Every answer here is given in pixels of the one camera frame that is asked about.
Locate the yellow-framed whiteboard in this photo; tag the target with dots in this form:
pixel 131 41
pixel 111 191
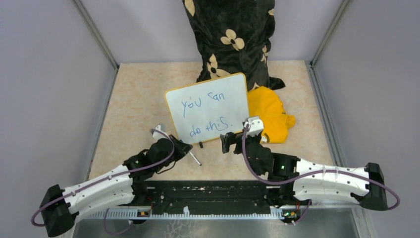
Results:
pixel 203 111

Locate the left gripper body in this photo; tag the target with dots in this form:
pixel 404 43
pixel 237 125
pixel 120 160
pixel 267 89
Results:
pixel 178 151

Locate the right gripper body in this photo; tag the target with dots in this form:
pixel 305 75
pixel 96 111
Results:
pixel 238 148

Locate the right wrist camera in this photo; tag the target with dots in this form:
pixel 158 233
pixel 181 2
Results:
pixel 254 126

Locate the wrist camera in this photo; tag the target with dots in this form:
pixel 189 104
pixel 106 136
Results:
pixel 158 132
pixel 254 126

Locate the yellow t-shirt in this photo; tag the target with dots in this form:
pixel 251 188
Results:
pixel 266 104

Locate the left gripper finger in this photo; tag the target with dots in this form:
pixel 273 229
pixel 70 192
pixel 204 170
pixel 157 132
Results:
pixel 184 146
pixel 182 153

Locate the black floral blanket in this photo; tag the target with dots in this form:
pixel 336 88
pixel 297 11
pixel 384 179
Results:
pixel 233 36

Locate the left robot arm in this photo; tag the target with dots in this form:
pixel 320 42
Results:
pixel 124 185

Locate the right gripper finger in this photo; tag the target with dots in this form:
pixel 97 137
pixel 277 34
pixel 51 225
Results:
pixel 226 141
pixel 235 136

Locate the white marker pen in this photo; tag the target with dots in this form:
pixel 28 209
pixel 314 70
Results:
pixel 195 158

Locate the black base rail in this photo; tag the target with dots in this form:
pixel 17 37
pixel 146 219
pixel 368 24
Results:
pixel 213 197

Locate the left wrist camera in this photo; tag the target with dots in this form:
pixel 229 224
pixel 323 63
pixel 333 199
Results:
pixel 158 132

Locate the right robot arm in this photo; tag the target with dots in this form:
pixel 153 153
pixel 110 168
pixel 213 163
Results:
pixel 305 180

